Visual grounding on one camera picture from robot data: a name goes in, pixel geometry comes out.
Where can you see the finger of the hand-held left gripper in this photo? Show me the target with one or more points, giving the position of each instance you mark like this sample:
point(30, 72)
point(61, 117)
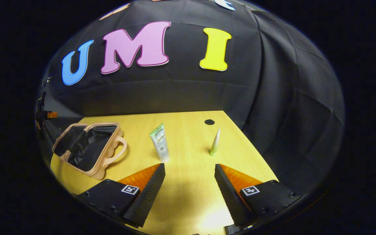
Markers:
point(51, 115)

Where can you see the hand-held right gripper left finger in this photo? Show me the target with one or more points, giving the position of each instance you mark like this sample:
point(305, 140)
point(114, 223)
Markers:
point(147, 195)

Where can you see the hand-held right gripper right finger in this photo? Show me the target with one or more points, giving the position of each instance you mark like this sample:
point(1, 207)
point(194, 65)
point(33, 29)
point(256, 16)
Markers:
point(230, 195)

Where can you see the beige scalloped suitcase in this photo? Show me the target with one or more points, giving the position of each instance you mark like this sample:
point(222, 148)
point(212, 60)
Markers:
point(86, 147)

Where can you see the pale green skincare tube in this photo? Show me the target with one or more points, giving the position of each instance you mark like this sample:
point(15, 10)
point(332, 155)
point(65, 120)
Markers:
point(214, 145)

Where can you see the white green skincare tube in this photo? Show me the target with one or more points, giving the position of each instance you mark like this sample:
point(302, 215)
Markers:
point(160, 143)

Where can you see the black backdrop cloth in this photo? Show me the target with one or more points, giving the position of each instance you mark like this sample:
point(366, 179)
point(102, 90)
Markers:
point(273, 98)

